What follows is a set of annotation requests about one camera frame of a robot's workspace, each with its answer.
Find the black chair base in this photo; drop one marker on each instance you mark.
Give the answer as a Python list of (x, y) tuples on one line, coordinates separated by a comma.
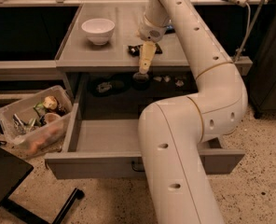
[(13, 171)]

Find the white ceramic bowl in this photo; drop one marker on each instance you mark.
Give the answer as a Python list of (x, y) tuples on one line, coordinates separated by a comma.
[(98, 31)]

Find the black round object under cabinet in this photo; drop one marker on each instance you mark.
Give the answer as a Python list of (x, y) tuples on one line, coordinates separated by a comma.
[(140, 81)]

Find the clear plastic bin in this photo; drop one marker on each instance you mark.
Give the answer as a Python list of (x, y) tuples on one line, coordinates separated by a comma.
[(37, 121)]

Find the grey open top drawer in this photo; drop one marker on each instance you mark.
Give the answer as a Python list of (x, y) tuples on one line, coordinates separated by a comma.
[(102, 135)]

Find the grey metal cabinet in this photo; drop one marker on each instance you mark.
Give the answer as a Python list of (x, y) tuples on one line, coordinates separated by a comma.
[(113, 53)]

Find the blue crushed soda can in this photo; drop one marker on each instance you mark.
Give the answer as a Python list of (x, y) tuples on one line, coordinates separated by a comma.
[(169, 28)]

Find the dark object under cabinet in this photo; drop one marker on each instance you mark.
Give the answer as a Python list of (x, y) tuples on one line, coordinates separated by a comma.
[(102, 87)]

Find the black drawer handle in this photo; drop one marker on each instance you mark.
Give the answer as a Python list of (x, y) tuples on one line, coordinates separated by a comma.
[(136, 167)]

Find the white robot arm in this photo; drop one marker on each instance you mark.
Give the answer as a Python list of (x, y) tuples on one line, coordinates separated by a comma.
[(170, 130)]

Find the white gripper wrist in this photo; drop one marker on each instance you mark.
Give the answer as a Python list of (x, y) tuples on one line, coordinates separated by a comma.
[(150, 34)]

